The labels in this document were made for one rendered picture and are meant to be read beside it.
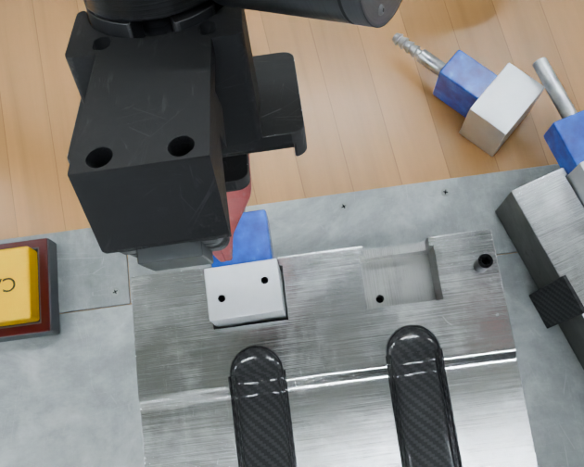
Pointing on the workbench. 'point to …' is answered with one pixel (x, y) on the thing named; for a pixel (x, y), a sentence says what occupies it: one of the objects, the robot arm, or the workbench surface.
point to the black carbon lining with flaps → (436, 383)
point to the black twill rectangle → (557, 302)
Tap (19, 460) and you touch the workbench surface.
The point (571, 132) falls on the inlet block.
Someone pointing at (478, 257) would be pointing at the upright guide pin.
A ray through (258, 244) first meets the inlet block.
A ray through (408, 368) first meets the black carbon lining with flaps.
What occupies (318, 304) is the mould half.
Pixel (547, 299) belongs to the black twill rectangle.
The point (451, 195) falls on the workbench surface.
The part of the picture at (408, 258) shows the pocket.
